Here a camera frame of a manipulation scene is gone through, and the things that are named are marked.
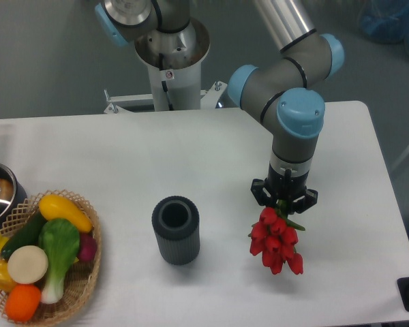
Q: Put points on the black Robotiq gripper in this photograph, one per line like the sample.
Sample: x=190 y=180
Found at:
x=282 y=186

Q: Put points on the red tulip bouquet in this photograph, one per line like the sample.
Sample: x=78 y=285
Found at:
x=274 y=237

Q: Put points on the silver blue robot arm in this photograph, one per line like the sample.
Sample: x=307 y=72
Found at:
x=172 y=44

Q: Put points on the dark grey ribbed vase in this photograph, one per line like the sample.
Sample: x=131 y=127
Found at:
x=176 y=222

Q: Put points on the purple red radish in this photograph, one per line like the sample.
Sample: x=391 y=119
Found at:
x=88 y=248

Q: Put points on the woven wicker basket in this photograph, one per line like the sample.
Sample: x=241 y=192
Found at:
x=81 y=278

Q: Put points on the green bok choy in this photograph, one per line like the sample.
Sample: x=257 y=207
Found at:
x=60 y=241

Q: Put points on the yellow squash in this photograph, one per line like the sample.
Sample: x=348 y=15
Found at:
x=53 y=206

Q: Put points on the dark green cucumber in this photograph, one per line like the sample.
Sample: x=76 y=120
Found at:
x=28 y=234

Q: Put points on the beige round disc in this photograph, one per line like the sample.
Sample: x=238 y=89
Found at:
x=27 y=264

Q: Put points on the orange fruit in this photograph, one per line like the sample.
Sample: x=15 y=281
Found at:
x=22 y=302

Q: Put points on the yellow bell pepper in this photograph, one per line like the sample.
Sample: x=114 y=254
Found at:
x=7 y=284

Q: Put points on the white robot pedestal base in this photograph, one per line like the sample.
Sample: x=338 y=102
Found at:
x=171 y=89

